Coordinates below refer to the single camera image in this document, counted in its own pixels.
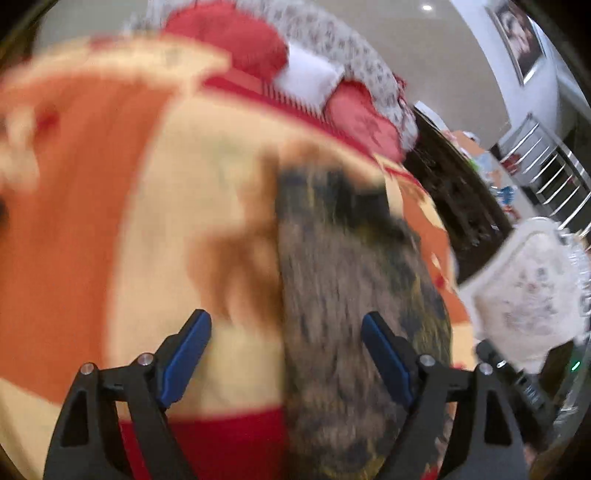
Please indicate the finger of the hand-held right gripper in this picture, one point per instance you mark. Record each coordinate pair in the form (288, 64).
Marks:
(517, 383)

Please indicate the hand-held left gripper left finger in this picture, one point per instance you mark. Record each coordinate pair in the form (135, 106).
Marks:
(184, 357)

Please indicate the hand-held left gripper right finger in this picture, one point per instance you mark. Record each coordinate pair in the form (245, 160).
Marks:
(388, 360)

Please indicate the leaf print brown garment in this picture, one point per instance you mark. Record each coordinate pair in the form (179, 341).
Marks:
(346, 300)

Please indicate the dark speckled cabinet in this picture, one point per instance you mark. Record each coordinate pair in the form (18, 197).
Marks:
(457, 194)

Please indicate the orange yellow printed blanket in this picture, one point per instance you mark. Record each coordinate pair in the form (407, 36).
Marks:
(92, 184)

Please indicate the clutter of colourful boxes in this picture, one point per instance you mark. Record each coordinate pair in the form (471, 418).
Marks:
(485, 161)

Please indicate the red heart pillow with character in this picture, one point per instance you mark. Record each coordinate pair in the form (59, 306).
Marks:
(364, 120)

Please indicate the white pillow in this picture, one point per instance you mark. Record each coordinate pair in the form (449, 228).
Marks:
(309, 74)

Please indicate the floral upholstered headboard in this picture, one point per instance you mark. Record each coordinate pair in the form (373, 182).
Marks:
(360, 60)

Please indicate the plain red heart pillow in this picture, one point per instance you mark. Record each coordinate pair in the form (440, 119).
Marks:
(231, 41)

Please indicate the chrome rail rack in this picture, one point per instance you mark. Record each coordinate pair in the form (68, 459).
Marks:
(549, 166)

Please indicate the framed wall picture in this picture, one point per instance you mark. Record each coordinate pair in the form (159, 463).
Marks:
(519, 37)

